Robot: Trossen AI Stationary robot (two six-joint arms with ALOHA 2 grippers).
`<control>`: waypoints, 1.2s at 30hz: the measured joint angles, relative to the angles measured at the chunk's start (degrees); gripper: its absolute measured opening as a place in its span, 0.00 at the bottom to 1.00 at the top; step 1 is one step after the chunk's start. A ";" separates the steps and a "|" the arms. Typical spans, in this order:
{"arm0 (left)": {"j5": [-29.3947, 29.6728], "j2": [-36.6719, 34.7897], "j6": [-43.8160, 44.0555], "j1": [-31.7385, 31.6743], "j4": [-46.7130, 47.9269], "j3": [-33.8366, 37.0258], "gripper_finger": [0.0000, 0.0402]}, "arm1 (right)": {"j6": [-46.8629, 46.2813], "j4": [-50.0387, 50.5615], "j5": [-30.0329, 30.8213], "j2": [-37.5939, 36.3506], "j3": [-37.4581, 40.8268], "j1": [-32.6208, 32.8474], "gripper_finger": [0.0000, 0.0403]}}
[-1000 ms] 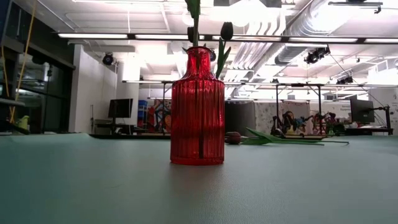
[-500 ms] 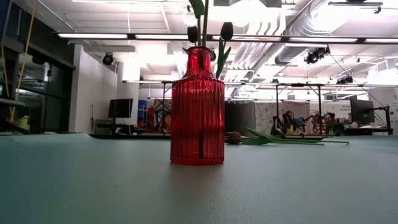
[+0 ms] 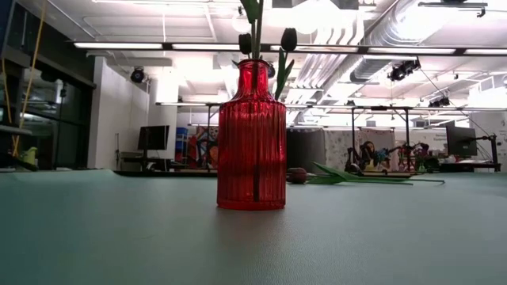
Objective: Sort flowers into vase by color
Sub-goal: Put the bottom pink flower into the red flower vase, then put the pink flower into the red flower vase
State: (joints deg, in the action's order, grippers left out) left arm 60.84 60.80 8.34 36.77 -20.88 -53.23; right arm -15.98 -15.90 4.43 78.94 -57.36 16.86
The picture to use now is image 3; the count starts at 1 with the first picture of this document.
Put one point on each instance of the dark red artificial tulip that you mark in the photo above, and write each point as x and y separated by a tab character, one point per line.
297	175

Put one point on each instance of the black monitor on arm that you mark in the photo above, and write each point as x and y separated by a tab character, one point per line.
461	140

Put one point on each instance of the red ribbed glass vase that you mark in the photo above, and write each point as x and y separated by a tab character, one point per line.
251	158

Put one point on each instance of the dark partition screen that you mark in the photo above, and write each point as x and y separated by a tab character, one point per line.
305	150

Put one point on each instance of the blue bin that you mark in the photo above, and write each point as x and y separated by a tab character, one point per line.
182	138

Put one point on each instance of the short ceiling light bar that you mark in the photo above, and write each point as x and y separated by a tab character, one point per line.
182	104

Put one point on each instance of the teal table mat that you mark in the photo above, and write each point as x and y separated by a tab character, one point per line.
253	237

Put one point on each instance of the black computer monitor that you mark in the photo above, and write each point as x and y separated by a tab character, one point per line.
153	137

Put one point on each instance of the background office desk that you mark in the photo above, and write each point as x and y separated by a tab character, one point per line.
146	160

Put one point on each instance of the white round ceiling lamp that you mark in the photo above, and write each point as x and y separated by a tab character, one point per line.
235	24

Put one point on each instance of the background robot arms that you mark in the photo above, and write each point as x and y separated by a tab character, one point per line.
376	154

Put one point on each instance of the black ceiling spotlight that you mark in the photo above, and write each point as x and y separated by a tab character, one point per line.
137	75

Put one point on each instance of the thin metal stand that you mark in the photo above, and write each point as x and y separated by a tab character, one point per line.
117	146

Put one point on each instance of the long ceiling light bar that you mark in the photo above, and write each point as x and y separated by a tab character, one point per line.
119	46

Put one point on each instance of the yellow-green bottle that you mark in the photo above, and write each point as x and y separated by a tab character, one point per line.
30	156

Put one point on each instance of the thin yellow pole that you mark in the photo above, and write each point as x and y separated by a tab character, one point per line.
31	71

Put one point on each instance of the black ceiling track light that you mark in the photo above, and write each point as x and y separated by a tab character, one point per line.
451	4

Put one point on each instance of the black background table frame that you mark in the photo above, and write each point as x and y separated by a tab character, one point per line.
407	134

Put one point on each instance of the silver air duct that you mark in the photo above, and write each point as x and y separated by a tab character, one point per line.
380	47

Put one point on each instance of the black ceiling camera cluster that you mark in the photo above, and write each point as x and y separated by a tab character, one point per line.
402	70

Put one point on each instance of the small black ceiling camera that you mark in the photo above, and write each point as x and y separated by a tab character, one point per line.
439	102

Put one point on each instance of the grey wall shelf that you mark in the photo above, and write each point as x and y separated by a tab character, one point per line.
12	130

